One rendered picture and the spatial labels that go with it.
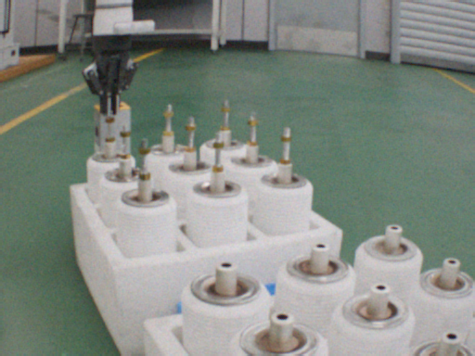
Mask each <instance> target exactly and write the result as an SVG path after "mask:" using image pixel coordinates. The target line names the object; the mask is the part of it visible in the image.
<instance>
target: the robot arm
mask: <svg viewBox="0 0 475 356"><path fill-rule="evenodd" d="M132 3H133V0H96V8H97V10H96V14H95V20H94V29H93V32H94V36H93V46H92V48H93V50H94V58H93V62H92V63H93V64H92V65H91V66H90V67H89V68H88V69H85V70H83V71H82V75H83V77H84V80H85V81H86V83H87V86H88V87H89V89H90V92H91V94H92V95H99V97H100V99H99V107H100V112H101V116H102V117H110V112H111V111H112V115H113V116H114V115H117V114H119V110H120V107H121V106H120V96H121V94H122V92H124V91H127V90H128V88H129V86H130V84H131V83H132V81H133V79H134V76H135V73H136V71H137V68H138V65H139V63H138V62H134V61H132V60H131V59H129V57H130V55H129V52H128V49H130V47H131V43H132V33H135V32H149V31H154V23H153V21H152V20H147V21H134V22H132V21H133V15H132V12H133V10H132ZM104 79H105V80H104ZM125 79H126V81H125ZM124 81H125V82H124ZM116 84H117V85H116Z"/></svg>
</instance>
